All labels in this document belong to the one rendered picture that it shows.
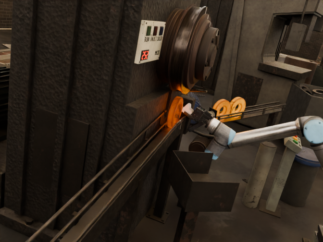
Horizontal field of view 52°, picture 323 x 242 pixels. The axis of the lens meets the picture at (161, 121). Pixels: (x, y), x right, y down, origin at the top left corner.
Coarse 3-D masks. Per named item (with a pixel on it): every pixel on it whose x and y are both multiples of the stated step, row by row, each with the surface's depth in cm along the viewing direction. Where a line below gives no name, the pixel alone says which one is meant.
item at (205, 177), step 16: (176, 160) 141; (192, 160) 151; (208, 160) 153; (176, 176) 139; (192, 176) 151; (208, 176) 154; (176, 192) 138; (192, 192) 125; (208, 192) 127; (224, 192) 129; (192, 208) 128; (208, 208) 130; (224, 208) 132; (192, 224) 148; (176, 240) 152
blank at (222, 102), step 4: (220, 100) 228; (224, 100) 228; (216, 104) 226; (220, 104) 226; (224, 104) 229; (228, 104) 231; (216, 108) 226; (220, 108) 228; (224, 108) 233; (228, 108) 233; (224, 112) 233; (228, 112) 235; (224, 116) 234; (220, 120) 233
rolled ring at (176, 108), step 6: (174, 102) 182; (180, 102) 188; (174, 108) 181; (180, 108) 194; (168, 114) 182; (174, 114) 182; (180, 114) 197; (168, 120) 183; (174, 120) 194; (168, 126) 188
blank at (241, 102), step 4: (232, 100) 236; (236, 100) 235; (240, 100) 237; (244, 100) 240; (232, 104) 234; (236, 104) 237; (240, 104) 240; (244, 104) 242; (232, 108) 235; (240, 108) 242; (244, 108) 244; (232, 112) 237
